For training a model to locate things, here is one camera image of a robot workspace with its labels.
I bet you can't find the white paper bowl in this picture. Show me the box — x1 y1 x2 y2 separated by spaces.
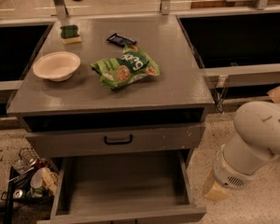
33 51 80 82

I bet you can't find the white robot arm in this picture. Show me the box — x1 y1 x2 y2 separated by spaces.
203 101 280 202

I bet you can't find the grey top drawer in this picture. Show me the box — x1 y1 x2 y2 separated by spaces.
26 124 205 158

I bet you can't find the black wire dish rack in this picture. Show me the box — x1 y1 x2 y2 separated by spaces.
1 147 59 224

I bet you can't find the green yellow sponge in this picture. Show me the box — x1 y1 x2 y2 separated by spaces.
60 24 81 45

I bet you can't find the grey wooden drawer cabinet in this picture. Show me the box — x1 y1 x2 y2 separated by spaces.
7 14 216 161

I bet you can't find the grey drawer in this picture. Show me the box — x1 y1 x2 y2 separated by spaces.
26 124 205 158
37 150 206 224

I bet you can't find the dark blue snack wrapper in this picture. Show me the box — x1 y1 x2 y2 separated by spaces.
107 33 136 48

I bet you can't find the green chip bag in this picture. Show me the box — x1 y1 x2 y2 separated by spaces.
91 45 161 90

